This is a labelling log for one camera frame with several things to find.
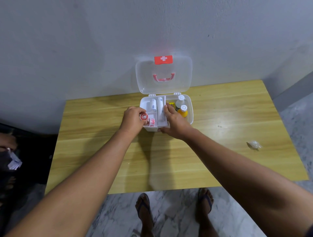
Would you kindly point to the person's left hand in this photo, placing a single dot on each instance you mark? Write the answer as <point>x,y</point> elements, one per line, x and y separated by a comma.
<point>130,120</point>

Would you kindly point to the person's right hand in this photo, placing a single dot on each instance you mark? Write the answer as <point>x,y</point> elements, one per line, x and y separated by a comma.
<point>177,127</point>

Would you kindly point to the red white tape roll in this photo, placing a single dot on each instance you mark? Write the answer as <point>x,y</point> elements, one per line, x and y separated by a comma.
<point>152,122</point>
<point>141,116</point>

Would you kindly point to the yellow medicine bottle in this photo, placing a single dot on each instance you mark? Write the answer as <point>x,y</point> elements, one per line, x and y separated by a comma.
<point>183,112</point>

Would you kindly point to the white first aid box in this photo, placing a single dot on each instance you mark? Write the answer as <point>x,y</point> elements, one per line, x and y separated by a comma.
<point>189,117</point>

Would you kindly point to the white medicine bottle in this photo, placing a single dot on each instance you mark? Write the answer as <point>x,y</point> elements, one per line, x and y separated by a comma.
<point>179,103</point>

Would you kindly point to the green yellow medicine box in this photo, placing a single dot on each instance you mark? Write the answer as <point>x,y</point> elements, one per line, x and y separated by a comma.
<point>172,104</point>

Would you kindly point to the long printed white bandage roll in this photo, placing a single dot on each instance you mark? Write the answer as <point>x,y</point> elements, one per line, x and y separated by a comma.
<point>160,110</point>

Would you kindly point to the short printed white bandage roll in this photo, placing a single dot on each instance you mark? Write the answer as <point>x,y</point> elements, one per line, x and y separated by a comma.
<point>153,105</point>

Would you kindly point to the person's left forearm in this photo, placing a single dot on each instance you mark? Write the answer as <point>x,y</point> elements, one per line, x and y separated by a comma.
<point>78,180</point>

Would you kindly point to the person's right forearm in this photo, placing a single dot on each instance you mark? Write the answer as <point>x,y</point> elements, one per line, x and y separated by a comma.
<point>239,175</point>

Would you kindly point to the person's right foot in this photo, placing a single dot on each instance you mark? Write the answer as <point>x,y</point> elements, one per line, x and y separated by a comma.
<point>204,217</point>

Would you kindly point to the person's foot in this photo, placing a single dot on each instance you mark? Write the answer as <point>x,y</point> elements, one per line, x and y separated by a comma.
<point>146,222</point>
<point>204,217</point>

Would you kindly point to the person's left foot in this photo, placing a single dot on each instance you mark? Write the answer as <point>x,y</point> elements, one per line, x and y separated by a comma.
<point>146,222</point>

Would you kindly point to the dark right flip-flop sandal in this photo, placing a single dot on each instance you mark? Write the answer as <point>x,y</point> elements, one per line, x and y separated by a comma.
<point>207,199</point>

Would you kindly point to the dark flip-flop sandal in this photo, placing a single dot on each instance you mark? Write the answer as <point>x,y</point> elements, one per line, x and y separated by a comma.
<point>143,207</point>
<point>207,199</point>

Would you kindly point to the crumpled clear plastic wrap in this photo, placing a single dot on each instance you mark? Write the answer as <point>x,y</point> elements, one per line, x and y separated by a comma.
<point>254,144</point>

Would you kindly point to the dark left flip-flop sandal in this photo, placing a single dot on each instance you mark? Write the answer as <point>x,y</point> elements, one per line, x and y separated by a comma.
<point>143,207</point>

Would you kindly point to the white crumpled packet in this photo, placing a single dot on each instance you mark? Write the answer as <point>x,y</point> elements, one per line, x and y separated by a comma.
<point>14,162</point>

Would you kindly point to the navy right shirt sleeve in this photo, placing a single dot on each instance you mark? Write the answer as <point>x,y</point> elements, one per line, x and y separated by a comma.
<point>310,232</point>

